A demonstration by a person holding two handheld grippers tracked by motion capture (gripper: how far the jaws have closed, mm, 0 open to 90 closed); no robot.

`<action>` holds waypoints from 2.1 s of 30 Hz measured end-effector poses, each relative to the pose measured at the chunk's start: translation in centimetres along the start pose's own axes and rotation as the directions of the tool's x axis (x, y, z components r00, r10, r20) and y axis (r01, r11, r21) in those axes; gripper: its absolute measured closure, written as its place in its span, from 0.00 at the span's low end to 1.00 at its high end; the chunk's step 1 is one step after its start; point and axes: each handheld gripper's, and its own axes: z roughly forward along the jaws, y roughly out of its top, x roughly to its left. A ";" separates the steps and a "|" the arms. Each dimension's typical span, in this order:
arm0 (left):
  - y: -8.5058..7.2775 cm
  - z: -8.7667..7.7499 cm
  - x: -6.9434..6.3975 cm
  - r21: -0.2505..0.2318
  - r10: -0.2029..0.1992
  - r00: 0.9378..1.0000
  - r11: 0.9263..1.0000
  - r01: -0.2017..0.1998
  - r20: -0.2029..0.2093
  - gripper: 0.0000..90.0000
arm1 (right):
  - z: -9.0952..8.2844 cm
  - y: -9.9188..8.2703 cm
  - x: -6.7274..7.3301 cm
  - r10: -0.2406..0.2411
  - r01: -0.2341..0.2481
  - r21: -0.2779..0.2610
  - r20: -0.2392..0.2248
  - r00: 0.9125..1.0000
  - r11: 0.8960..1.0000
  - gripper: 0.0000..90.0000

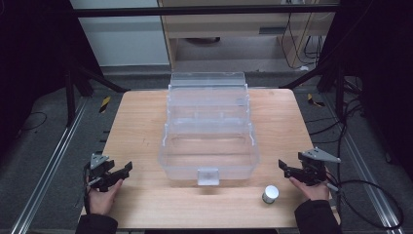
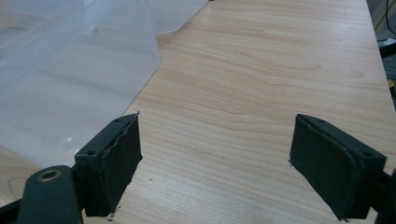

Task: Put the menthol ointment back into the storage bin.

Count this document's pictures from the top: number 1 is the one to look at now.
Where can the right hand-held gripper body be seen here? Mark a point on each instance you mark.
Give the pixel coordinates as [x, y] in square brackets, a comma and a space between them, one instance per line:
[314, 169]

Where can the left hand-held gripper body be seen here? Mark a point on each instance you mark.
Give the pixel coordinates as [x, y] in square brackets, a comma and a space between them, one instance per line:
[101, 171]

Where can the person's right hand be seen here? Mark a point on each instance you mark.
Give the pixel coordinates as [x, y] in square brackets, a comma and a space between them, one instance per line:
[311, 191]

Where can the person's left hand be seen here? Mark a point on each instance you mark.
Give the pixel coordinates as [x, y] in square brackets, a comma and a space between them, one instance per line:
[102, 199]

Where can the small silver can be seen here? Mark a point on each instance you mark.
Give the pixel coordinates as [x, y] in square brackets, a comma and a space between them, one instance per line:
[270, 194]

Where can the yellow black striped marker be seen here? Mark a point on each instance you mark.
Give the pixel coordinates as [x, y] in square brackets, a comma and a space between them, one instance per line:
[104, 104]
[313, 100]

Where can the black metal stand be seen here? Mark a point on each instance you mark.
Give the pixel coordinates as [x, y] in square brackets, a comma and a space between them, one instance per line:
[339, 94]
[70, 97]

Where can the clear plastic storage box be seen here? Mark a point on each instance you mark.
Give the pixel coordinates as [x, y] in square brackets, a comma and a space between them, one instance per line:
[207, 136]

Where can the dark curtain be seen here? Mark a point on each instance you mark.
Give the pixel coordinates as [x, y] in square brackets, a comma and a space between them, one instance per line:
[380, 65]
[32, 65]

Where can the white cabinet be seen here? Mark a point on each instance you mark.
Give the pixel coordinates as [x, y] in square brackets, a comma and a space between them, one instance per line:
[123, 39]

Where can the light wooden desk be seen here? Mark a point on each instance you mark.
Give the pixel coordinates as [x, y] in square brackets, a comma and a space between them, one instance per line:
[233, 26]

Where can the black horizontal bar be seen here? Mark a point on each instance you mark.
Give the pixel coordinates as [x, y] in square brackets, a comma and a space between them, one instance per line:
[195, 10]

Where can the aluminium floor rail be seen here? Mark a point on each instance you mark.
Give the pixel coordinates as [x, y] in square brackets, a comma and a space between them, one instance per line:
[367, 169]
[48, 169]

